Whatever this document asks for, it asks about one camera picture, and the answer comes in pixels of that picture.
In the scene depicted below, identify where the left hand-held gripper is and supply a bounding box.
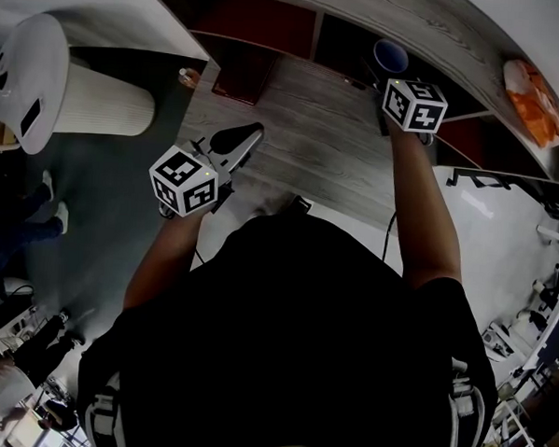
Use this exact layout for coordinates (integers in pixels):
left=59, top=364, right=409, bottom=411
left=147, top=116, right=266, bottom=224

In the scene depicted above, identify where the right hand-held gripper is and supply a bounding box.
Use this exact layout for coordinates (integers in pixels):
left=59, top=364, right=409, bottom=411
left=356, top=56, right=452, bottom=148

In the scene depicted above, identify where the blue plastic cup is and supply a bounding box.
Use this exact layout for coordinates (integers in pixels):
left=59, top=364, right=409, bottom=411
left=371, top=37, right=412, bottom=76

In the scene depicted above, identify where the grey wooden shelf desk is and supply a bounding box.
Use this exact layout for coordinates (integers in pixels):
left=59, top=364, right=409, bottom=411
left=128, top=0, right=559, bottom=187

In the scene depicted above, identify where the person's left forearm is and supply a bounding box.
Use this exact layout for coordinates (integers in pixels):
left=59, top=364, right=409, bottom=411
left=122, top=204, right=216, bottom=316

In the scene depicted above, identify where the person's right forearm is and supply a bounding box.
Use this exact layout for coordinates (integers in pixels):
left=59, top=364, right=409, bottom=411
left=381, top=125, right=470, bottom=295

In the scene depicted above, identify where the grey wood-grain table top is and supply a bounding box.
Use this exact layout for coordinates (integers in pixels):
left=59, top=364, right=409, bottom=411
left=171, top=49, right=441, bottom=234

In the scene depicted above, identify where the dark red book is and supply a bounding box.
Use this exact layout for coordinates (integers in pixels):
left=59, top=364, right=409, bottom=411
left=210, top=46, right=278, bottom=108

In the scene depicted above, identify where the person's shoe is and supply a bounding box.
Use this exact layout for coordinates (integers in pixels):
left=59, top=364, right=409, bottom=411
left=254, top=190, right=314, bottom=221

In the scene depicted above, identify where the small brown bottle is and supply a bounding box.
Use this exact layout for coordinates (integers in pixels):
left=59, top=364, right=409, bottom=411
left=176, top=66, right=203, bottom=91

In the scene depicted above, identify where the orange plastic bag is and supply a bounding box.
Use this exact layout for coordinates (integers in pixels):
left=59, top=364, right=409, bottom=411
left=497, top=58, right=559, bottom=150

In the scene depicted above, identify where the black smartphone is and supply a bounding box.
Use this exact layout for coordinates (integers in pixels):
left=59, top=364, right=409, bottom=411
left=19, top=97, right=45, bottom=138

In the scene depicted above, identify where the person's black shirt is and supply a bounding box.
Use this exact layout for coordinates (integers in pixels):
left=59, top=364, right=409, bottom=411
left=74, top=203, right=508, bottom=447

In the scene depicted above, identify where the small cardboard box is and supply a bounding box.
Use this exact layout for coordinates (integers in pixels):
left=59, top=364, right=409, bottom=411
left=0, top=120, right=22, bottom=155

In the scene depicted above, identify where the small white floor device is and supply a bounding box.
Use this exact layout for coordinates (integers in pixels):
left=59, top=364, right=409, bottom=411
left=480, top=321, right=519, bottom=360

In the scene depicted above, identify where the white metal rack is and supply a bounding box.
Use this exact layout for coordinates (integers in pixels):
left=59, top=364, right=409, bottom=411
left=477, top=395, right=548, bottom=447

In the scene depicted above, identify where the white round pedestal table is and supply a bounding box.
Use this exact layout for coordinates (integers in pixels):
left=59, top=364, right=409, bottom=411
left=0, top=10, right=161, bottom=162

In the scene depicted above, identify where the grey harness strap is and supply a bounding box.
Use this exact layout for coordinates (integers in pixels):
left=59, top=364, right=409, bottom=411
left=444, top=356, right=489, bottom=447
left=80, top=370, right=133, bottom=447

